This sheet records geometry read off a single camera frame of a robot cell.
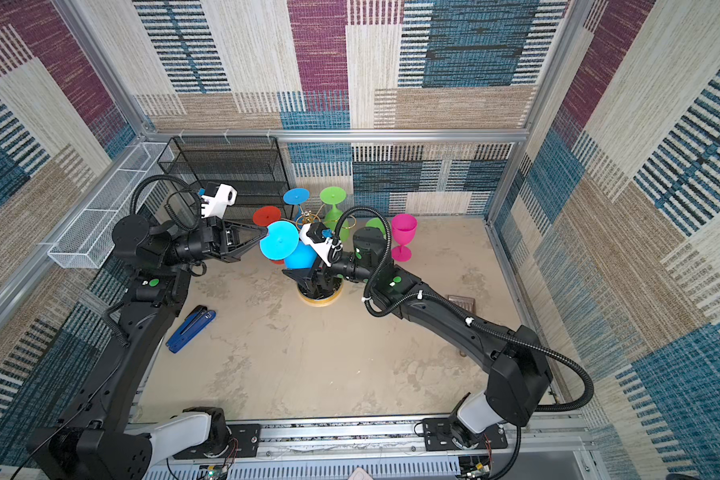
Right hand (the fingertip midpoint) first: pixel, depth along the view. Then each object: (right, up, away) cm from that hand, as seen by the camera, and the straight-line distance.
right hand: (294, 257), depth 67 cm
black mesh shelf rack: (-24, +32, +41) cm, 57 cm away
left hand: (-2, +4, -13) cm, 14 cm away
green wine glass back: (+7, +17, +18) cm, 26 cm away
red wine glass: (-11, +11, +14) cm, 21 cm away
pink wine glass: (+28, +8, +32) cm, 44 cm away
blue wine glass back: (-4, +17, +19) cm, 26 cm away
